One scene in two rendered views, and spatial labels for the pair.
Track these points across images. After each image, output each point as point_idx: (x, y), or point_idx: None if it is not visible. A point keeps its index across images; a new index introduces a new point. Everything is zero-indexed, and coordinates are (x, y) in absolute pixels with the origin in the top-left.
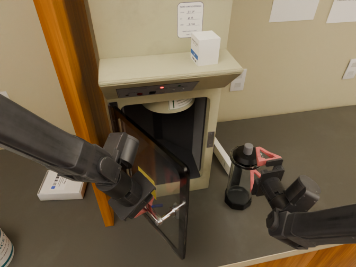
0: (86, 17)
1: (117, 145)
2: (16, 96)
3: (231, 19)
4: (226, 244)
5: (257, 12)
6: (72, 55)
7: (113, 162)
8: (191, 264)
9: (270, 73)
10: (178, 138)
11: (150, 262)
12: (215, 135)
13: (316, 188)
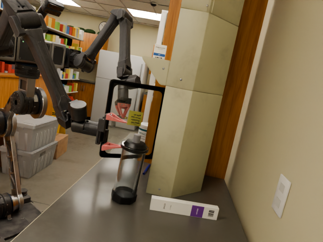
0: (244, 81)
1: (130, 75)
2: None
3: (297, 102)
4: (94, 180)
5: (318, 98)
6: (169, 59)
7: (121, 71)
8: (96, 168)
9: (311, 222)
10: None
11: (110, 162)
12: (218, 225)
13: (73, 104)
